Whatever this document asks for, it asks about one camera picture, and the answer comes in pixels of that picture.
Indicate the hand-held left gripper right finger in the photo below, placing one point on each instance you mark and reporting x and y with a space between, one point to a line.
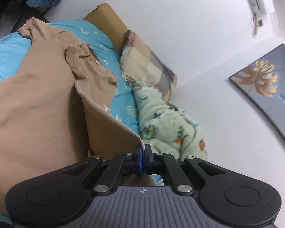
147 158

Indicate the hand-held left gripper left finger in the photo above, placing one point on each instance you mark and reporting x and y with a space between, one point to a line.
139 159

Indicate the tan shirt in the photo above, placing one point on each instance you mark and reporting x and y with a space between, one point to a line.
38 99

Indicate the green fleece printed blanket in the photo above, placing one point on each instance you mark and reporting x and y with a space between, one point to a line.
166 125

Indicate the plaid pillow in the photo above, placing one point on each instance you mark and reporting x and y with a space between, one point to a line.
149 66

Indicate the framed leaf picture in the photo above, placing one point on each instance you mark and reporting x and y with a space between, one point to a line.
266 83

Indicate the tan bed headboard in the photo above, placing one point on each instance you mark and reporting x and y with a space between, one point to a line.
109 21

